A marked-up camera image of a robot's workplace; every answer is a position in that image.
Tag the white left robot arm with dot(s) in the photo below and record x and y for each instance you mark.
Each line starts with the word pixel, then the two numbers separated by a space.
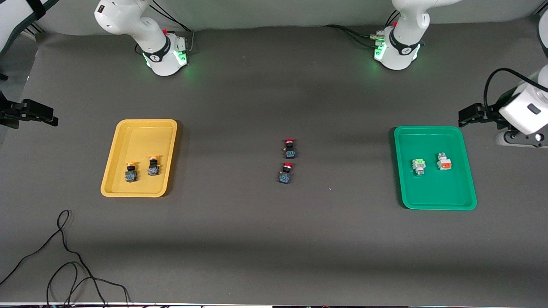
pixel 402 47

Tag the red push button black body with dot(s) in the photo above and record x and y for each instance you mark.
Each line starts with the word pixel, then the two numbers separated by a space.
pixel 285 176
pixel 290 152

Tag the white push button orange contact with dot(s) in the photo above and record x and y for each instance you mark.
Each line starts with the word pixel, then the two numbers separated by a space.
pixel 444 164

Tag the green plastic tray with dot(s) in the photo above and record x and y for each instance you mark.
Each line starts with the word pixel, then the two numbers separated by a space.
pixel 445 192

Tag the yellow push button black body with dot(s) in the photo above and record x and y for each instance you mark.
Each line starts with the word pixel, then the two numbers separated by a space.
pixel 153 170
pixel 130 175

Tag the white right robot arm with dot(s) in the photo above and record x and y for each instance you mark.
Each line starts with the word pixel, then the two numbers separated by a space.
pixel 128 17

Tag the metal frame rail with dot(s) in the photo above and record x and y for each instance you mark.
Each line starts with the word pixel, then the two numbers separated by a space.
pixel 34 29

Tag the yellow plastic tray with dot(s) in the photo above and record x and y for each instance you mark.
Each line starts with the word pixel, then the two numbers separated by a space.
pixel 145 137

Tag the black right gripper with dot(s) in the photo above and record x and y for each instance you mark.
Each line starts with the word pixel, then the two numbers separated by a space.
pixel 13 112

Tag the white push button green contact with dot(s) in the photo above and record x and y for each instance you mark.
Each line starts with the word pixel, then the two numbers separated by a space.
pixel 419 164

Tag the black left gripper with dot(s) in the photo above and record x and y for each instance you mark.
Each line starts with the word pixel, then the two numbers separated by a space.
pixel 486 116

